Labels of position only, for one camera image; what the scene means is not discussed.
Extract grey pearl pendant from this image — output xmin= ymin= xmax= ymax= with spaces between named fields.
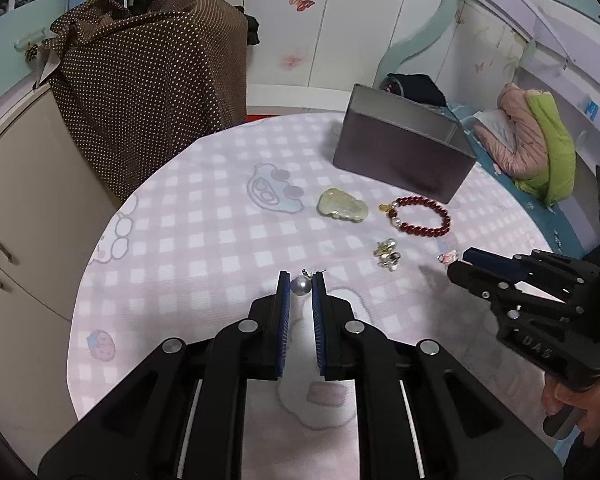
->
xmin=290 ymin=269 xmax=312 ymax=296

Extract small pink charm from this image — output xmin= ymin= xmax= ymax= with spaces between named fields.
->
xmin=438 ymin=250 xmax=458 ymax=266

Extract pale green jade pendant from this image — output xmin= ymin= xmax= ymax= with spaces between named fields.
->
xmin=316 ymin=188 xmax=368 ymax=223

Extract dark red bead bracelet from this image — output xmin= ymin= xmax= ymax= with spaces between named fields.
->
xmin=378 ymin=195 xmax=452 ymax=239

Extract grey metal jewelry box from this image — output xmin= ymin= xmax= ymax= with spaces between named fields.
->
xmin=332 ymin=84 xmax=477 ymax=204

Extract person's right hand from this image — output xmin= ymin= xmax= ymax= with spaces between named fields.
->
xmin=541 ymin=374 xmax=600 ymax=446

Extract blue patterned mattress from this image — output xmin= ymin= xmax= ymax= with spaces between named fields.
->
xmin=444 ymin=103 xmax=584 ymax=258

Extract green blanket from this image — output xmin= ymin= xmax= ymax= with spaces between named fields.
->
xmin=515 ymin=90 xmax=576 ymax=208

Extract pink padded jacket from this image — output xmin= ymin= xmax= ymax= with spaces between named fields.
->
xmin=474 ymin=84 xmax=547 ymax=180

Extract white pillow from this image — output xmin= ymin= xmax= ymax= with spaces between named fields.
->
xmin=474 ymin=108 xmax=516 ymax=152

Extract folded dark clothes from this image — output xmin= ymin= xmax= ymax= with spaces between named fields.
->
xmin=380 ymin=74 xmax=446 ymax=107

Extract beige cabinet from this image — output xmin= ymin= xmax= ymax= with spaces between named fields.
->
xmin=0 ymin=87 xmax=118 ymax=468

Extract faded pink butterfly sticker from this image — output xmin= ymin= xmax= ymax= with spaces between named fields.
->
xmin=279 ymin=49 xmax=306 ymax=72

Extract brown polka dot cloth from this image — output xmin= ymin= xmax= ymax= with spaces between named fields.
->
xmin=42 ymin=0 xmax=249 ymax=200

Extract black garment behind cloth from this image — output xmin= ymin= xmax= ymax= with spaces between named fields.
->
xmin=236 ymin=6 xmax=260 ymax=47

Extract white wardrobe doors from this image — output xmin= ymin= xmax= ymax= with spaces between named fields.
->
xmin=226 ymin=0 xmax=441 ymax=113

